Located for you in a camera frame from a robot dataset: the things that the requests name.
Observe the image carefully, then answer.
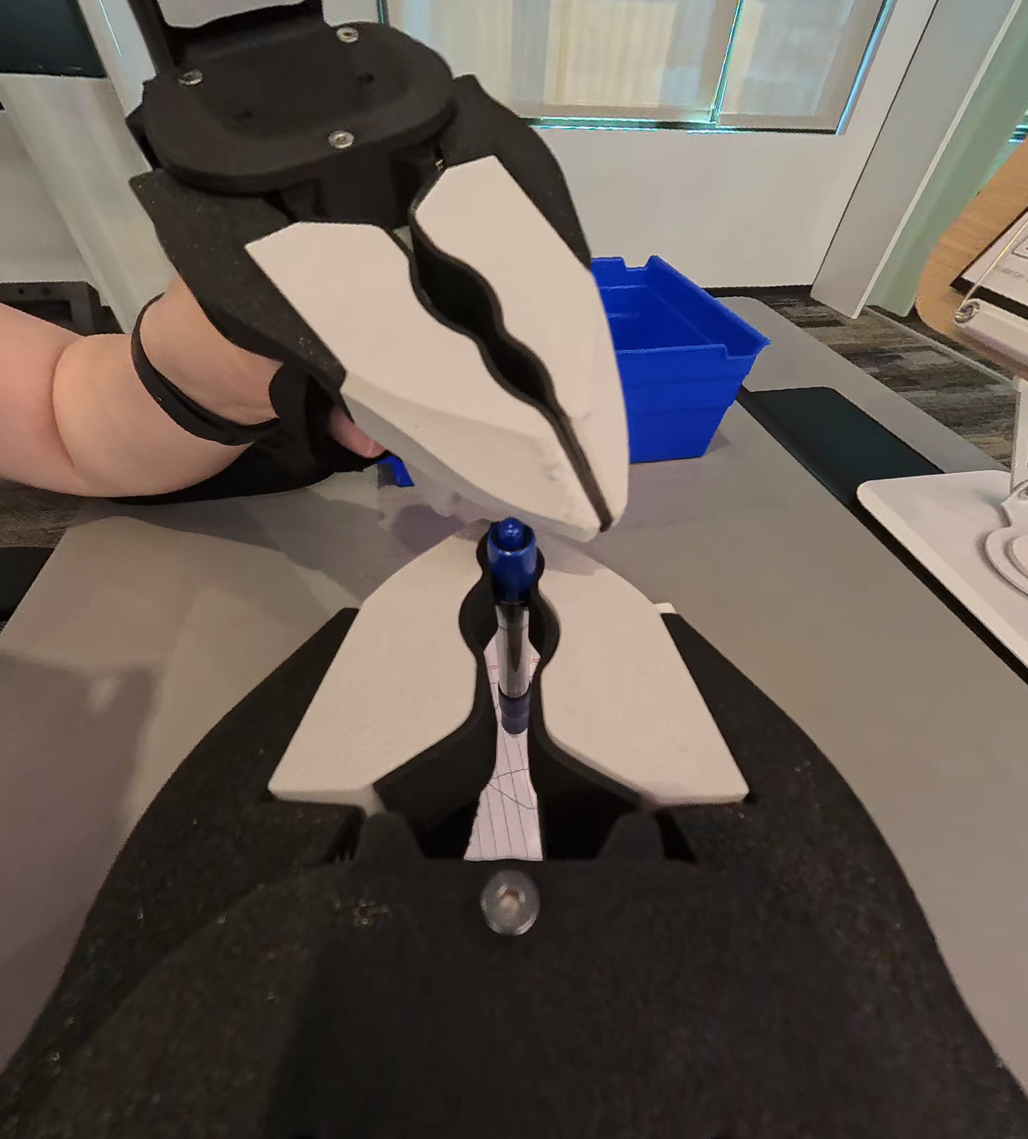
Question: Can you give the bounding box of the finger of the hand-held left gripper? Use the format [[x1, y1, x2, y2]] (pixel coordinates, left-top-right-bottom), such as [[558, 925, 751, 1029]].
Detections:
[[245, 222, 613, 544], [409, 160, 631, 530]]

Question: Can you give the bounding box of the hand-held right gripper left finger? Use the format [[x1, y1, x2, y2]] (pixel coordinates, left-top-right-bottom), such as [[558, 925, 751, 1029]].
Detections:
[[267, 525, 501, 860]]

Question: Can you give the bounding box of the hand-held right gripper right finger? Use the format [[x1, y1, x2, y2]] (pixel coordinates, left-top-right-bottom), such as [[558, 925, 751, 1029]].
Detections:
[[530, 543, 752, 860]]

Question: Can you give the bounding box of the blue retractable pen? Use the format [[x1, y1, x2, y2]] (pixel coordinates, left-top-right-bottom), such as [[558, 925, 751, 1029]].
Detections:
[[484, 518, 540, 735]]

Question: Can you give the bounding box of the white lined notepad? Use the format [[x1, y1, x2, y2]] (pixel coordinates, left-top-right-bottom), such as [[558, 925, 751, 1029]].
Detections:
[[464, 603, 679, 863]]

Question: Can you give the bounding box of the person's left forearm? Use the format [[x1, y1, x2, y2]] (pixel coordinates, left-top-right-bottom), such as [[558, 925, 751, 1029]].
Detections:
[[0, 285, 239, 498]]

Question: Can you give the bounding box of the person's left hand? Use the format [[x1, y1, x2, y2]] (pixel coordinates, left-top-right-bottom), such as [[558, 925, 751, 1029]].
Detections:
[[142, 278, 387, 461]]

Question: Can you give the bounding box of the blue plastic bin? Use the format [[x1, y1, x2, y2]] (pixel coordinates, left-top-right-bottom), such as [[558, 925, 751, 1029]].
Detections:
[[377, 255, 771, 489]]

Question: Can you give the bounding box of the black wrist watch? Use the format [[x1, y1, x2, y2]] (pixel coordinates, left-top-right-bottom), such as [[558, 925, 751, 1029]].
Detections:
[[129, 296, 282, 446]]

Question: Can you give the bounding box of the glass window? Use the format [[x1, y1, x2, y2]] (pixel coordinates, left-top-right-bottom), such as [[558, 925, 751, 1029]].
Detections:
[[380, 0, 889, 135]]

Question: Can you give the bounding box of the black monitor screen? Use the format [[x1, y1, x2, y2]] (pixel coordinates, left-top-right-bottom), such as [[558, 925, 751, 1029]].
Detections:
[[0, 0, 110, 81]]

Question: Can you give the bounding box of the black desk mat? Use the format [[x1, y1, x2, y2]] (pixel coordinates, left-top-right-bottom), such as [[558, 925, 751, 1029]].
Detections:
[[739, 387, 1028, 722]]

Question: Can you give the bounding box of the white and wood document stand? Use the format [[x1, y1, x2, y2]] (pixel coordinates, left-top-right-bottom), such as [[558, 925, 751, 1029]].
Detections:
[[858, 116, 1028, 717]]

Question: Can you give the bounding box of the black metal bracket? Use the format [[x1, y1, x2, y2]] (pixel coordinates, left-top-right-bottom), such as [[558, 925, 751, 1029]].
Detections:
[[0, 282, 106, 335]]

